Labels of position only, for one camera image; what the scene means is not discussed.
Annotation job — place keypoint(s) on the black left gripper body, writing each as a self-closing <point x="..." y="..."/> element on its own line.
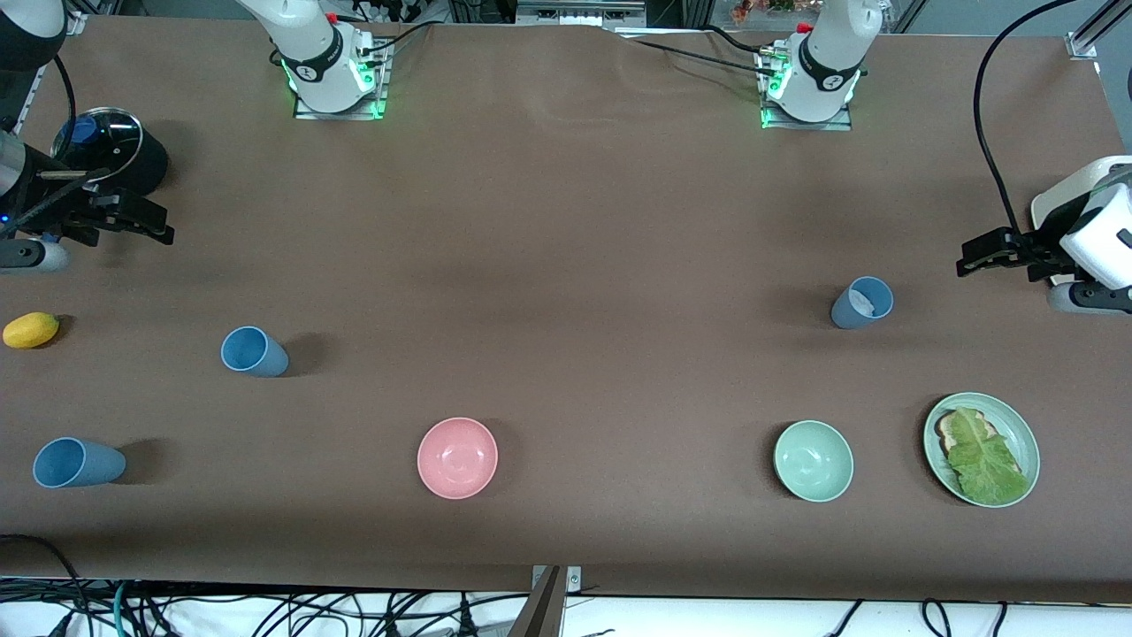
<point x="1040" y="247"/>

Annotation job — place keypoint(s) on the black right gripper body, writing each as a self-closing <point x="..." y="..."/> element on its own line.
<point x="55" y="209"/>

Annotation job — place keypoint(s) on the paper-filled blue plastic cup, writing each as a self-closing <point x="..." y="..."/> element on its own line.
<point x="847" y="311"/>

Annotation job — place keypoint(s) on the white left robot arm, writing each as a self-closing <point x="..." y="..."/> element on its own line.
<point x="831" y="53"/>

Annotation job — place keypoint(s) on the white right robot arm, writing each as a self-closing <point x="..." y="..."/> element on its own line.
<point x="309" y="44"/>

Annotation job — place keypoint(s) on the black pot with glass lid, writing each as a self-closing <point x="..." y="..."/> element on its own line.
<point x="133" y="155"/>

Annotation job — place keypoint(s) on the crumpled white paper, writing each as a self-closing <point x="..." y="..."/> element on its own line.
<point x="867" y="303"/>

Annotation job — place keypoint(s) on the yellow lemon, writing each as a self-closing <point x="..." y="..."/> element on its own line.
<point x="30" y="330"/>

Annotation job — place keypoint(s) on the toast slice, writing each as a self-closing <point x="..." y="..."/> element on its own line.
<point x="948" y="433"/>

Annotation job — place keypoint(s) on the mint green plate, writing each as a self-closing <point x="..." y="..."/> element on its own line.
<point x="1026" y="442"/>

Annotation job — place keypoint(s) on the green lettuce leaf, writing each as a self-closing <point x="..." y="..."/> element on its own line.
<point x="986" y="462"/>

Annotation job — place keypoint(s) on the mint green bowl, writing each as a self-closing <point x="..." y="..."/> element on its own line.
<point x="814" y="461"/>

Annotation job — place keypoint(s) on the pink bowl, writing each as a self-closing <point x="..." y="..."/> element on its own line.
<point x="457" y="458"/>

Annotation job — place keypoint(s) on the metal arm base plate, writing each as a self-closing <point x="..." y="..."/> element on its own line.
<point x="840" y="122"/>
<point x="371" y="102"/>

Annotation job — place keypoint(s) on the aluminium frame profile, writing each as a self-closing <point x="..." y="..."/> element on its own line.
<point x="1097" y="31"/>

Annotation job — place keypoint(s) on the metal table bracket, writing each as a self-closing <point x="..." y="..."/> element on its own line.
<point x="573" y="579"/>

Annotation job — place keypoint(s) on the brown camera pole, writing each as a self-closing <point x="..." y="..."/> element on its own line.
<point x="539" y="610"/>

